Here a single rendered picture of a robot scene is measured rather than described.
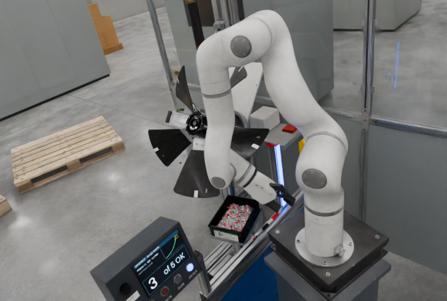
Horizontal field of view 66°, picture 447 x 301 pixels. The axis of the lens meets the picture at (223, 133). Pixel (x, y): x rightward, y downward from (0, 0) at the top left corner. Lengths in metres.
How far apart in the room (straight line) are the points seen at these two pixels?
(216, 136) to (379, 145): 1.24
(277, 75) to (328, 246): 0.58
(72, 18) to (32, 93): 1.54
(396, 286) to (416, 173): 0.73
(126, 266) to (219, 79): 0.57
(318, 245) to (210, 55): 0.68
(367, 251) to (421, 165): 0.92
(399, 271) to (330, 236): 1.43
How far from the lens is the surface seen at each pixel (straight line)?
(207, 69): 0.98
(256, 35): 0.83
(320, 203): 1.06
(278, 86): 0.91
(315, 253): 1.22
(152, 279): 1.06
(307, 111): 0.94
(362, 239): 1.30
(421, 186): 2.16
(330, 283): 1.17
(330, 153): 0.95
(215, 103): 1.02
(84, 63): 7.28
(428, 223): 2.31
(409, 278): 2.54
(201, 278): 1.30
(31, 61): 6.91
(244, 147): 1.51
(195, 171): 1.67
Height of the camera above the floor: 1.95
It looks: 28 degrees down
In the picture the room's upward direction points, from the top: 11 degrees counter-clockwise
